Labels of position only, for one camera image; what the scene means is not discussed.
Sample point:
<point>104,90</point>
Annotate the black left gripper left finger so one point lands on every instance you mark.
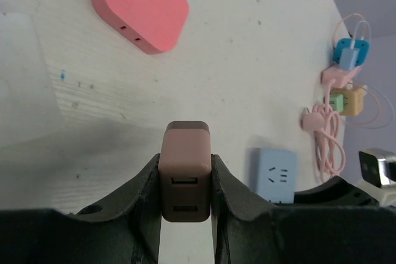
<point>122,227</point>

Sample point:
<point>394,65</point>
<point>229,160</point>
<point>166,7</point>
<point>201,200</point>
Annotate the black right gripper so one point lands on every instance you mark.
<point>335,192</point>

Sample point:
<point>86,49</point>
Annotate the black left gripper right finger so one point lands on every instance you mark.
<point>248,229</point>

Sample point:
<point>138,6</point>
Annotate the light blue power strip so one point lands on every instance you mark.
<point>272,174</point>

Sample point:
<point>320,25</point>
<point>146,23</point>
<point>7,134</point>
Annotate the brown pink USB charger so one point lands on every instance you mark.
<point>185,172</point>

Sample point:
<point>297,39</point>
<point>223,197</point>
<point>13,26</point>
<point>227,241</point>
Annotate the pink adapter plug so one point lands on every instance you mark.
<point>154,26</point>

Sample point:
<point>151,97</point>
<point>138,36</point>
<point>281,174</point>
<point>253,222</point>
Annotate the white USB charger plug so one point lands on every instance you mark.
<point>28,104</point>

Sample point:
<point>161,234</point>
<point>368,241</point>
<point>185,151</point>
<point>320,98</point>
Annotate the green charger plug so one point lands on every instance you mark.
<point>336,102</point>

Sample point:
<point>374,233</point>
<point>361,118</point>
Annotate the yellow cube socket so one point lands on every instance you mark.
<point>353,101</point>

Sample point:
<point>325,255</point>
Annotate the light blue charger plug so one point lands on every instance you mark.
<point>348,59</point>

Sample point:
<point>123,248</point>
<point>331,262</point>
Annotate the blue cube socket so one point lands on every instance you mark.
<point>362,45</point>

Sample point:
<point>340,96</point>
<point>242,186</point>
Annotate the pink power strip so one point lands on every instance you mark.
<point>338,76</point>

